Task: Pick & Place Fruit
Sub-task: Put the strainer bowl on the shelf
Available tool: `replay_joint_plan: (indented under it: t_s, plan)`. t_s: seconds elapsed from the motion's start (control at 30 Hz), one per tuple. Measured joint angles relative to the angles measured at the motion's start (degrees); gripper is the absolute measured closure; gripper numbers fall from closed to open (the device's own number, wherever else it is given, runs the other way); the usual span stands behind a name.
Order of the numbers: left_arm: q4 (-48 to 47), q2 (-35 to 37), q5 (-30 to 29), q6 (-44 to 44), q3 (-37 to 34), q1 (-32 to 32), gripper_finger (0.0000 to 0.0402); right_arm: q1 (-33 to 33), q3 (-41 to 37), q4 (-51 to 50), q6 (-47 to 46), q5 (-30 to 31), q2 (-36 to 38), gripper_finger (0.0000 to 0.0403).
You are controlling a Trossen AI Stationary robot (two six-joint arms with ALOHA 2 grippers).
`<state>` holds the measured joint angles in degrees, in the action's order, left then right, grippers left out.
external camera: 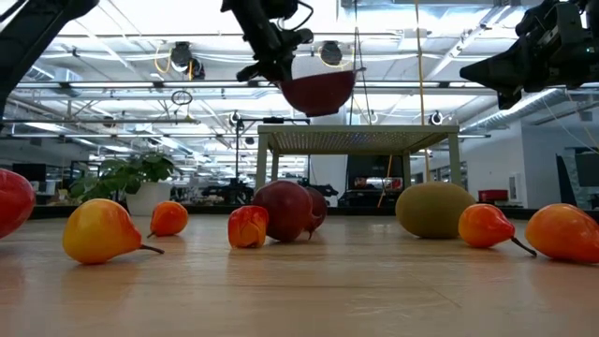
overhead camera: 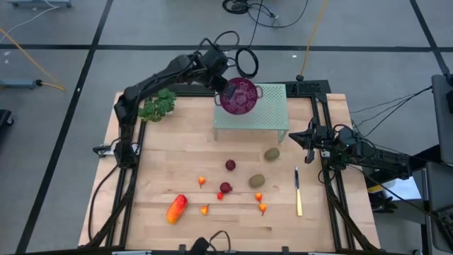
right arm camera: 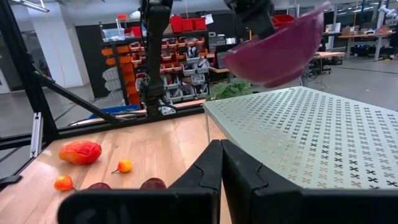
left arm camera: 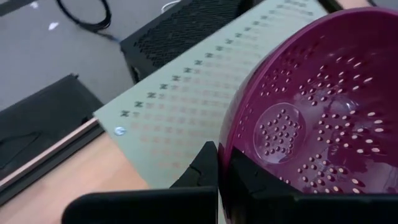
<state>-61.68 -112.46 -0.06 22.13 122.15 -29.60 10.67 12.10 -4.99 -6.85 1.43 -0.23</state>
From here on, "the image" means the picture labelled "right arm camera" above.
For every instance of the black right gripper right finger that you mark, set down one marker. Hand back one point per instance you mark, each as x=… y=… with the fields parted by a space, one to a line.
x=264 y=202

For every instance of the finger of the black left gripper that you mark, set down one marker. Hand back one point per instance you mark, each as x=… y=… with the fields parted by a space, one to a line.
x=261 y=28

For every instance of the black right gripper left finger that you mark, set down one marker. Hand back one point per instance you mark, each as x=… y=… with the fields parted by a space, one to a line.
x=192 y=202

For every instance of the purple colander bowl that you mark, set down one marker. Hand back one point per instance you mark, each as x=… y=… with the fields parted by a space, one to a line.
x=280 y=53

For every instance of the dark red pomegranate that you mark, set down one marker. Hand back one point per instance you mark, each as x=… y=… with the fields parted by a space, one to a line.
x=153 y=184
x=99 y=186

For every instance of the small orange yellow pear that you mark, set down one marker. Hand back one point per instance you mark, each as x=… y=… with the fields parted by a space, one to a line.
x=63 y=183
x=125 y=165

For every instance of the red orange mango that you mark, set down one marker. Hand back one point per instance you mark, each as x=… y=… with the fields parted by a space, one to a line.
x=80 y=152

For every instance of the red bin shelving unit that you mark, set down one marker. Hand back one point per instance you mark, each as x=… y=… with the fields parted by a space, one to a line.
x=283 y=21

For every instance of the green potted plant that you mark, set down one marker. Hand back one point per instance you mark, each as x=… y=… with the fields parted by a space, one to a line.
x=228 y=90

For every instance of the parts rack with small bins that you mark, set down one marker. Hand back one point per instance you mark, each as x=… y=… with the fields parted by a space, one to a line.
x=186 y=62

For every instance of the pale green perforated shelf riser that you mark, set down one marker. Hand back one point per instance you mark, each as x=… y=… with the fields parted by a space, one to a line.
x=311 y=130

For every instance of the blue plastic bin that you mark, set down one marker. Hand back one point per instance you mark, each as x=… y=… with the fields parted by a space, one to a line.
x=115 y=110

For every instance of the clear plastic box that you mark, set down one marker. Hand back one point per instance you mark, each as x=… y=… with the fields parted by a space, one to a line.
x=113 y=35

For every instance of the silver frame bracket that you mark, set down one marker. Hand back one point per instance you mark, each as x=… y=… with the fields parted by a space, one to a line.
x=36 y=133

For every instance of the black aluminium table frame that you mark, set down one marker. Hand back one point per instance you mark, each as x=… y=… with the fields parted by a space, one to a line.
x=18 y=62

